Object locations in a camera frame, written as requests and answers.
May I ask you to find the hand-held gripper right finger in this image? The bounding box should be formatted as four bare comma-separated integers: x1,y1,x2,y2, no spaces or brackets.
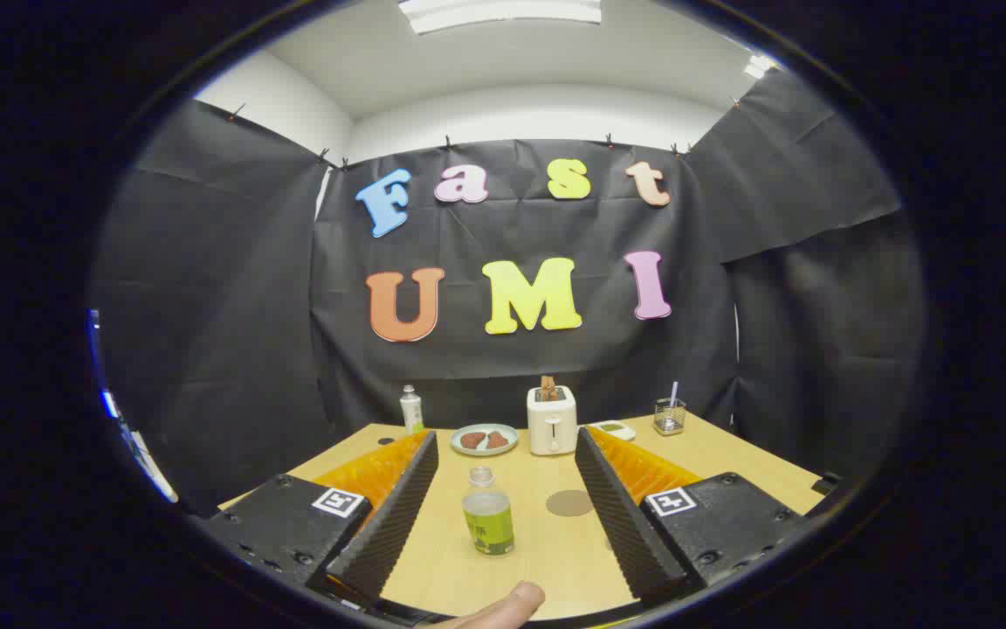
575,425,805,608

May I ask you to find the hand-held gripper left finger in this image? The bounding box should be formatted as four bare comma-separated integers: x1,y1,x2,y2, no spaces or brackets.
206,430,439,608

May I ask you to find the round brown coaster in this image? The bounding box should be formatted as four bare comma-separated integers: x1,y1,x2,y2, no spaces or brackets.
546,489,595,517

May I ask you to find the clear bottle with green label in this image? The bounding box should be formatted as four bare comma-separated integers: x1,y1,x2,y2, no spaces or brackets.
462,466,516,556

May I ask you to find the small white green bottle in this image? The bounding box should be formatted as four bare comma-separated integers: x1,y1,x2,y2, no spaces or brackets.
400,384,425,435

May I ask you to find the wooden table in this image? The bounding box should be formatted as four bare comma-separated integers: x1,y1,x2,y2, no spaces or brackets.
219,415,827,623

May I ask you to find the white toaster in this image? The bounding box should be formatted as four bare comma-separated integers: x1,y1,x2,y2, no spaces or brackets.
527,385,579,457

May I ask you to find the pale green plate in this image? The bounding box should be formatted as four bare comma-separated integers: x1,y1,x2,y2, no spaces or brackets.
451,424,520,458

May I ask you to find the long ceiling light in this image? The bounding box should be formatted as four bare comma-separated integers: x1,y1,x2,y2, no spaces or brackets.
398,0,603,36

